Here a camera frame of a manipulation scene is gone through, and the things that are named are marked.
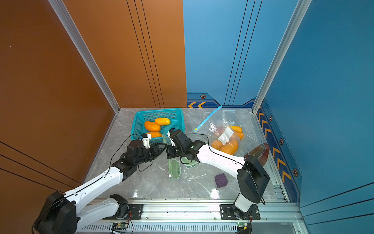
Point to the orange mango front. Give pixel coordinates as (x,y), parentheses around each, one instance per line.
(155,134)

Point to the clear zip-top bag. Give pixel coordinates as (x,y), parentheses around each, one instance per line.
(207,129)
(243,119)

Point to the large orange mango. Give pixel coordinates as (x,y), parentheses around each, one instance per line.
(237,129)

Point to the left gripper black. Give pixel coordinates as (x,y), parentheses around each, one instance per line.
(159,148)

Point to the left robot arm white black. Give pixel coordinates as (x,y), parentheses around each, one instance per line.
(66,213)

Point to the clear bags stack green print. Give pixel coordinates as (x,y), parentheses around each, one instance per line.
(183,169)

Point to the yellow orange mango back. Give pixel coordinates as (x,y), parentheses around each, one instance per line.
(162,121)

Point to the red pink mango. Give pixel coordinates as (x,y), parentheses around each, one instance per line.
(220,130)

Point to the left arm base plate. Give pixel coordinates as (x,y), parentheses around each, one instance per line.
(131,211)

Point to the aluminium rail front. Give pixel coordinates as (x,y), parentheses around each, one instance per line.
(199,211)

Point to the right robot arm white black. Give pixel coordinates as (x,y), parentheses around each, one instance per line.
(251,176)

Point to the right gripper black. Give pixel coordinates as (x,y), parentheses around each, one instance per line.
(173,149)

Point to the purple cube box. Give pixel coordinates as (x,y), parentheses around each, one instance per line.
(221,180)

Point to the dark red box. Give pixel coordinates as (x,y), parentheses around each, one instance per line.
(258,153)

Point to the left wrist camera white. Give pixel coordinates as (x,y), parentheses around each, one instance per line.
(146,138)

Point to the teal plastic basket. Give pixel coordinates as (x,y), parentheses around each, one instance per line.
(175,115)

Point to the orange mango later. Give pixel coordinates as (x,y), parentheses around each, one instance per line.
(230,147)

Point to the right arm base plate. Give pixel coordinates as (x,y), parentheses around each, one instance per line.
(230,212)

